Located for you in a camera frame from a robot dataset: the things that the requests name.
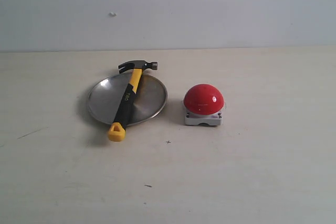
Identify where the yellow black claw hammer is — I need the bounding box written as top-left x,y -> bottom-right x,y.
107,60 -> 158,142

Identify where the red dome push button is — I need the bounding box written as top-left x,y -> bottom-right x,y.
183,84 -> 226,126

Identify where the round stainless steel plate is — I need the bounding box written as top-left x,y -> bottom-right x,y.
86,72 -> 167,126

